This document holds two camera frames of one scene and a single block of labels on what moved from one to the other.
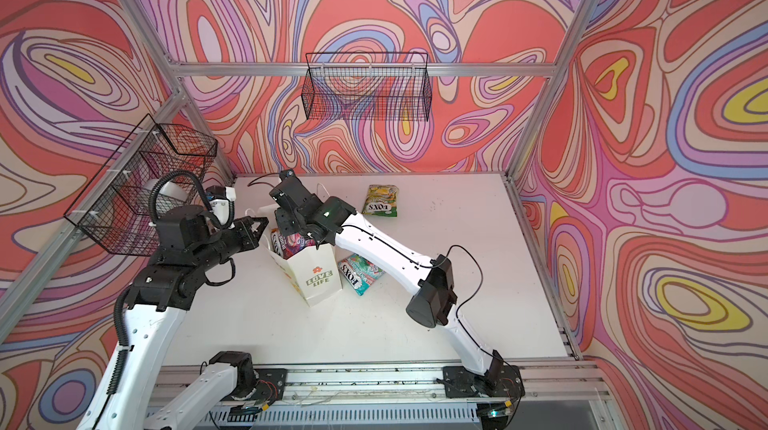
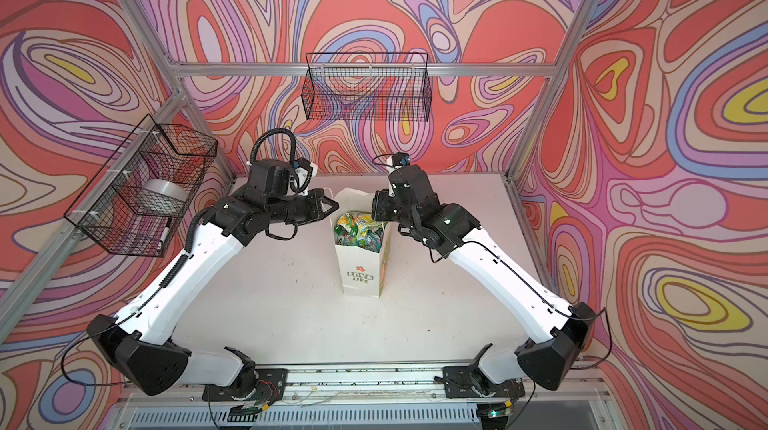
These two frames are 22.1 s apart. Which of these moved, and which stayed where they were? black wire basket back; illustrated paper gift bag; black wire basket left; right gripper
Moved: illustrated paper gift bag; right gripper
Stayed: black wire basket left; black wire basket back
